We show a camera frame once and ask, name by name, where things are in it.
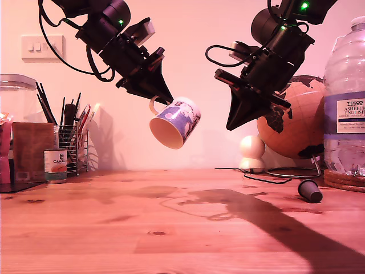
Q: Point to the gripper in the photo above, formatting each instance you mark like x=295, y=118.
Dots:
x=265, y=80
x=128, y=60

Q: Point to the white mug with blue print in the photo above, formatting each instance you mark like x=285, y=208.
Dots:
x=182, y=120

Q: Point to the dark coffee capsule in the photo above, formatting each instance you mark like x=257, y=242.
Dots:
x=309, y=192

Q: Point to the white two-ball figure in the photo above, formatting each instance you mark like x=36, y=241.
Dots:
x=251, y=148

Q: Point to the cork globe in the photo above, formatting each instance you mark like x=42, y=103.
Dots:
x=305, y=125

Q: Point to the white-tipped brush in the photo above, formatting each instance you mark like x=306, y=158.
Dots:
x=94, y=109

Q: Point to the red pencil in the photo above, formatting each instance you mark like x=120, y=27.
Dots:
x=84, y=117

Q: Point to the slim black stick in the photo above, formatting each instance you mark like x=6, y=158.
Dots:
x=77, y=108

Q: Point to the metal globe stand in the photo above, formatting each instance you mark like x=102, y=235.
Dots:
x=316, y=165

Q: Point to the large plastic water bottle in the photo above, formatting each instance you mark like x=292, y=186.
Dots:
x=348, y=71

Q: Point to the black chopstick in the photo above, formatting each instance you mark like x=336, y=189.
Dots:
x=44, y=110
x=46, y=100
x=43, y=100

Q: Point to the small tin can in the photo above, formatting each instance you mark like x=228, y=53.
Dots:
x=55, y=168

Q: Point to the brown cardboard box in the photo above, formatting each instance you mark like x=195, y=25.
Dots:
x=32, y=149

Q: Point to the glass jar with metal lid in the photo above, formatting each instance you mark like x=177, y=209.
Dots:
x=15, y=98

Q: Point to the pink packet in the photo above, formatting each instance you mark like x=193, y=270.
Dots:
x=5, y=148

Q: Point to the black flat stand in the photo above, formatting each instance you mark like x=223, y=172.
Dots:
x=15, y=187

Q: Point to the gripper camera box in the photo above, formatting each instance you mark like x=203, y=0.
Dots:
x=238, y=50
x=144, y=31

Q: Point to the white wall switch plate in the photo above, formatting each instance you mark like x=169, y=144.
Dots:
x=31, y=52

